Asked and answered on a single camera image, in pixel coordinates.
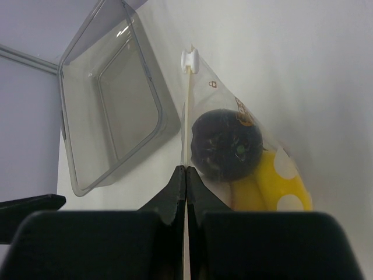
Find left aluminium frame post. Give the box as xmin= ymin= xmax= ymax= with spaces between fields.
xmin=0 ymin=44 xmax=58 ymax=75

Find clear grey plastic bin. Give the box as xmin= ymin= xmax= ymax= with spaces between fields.
xmin=58 ymin=1 xmax=181 ymax=197

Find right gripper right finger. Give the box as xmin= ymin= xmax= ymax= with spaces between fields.
xmin=186 ymin=167 xmax=363 ymax=279

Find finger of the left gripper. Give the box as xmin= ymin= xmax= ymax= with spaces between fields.
xmin=1 ymin=194 xmax=66 ymax=218

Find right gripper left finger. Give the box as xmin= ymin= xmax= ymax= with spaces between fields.
xmin=1 ymin=166 xmax=186 ymax=279

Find yellow white-dotted toy food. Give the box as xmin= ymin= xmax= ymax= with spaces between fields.
xmin=231 ymin=148 xmax=313 ymax=212

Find dark round toy fruit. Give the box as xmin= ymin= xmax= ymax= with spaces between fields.
xmin=191 ymin=109 xmax=263 ymax=182

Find clear zip top bag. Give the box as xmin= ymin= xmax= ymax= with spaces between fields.
xmin=181 ymin=47 xmax=313 ymax=212

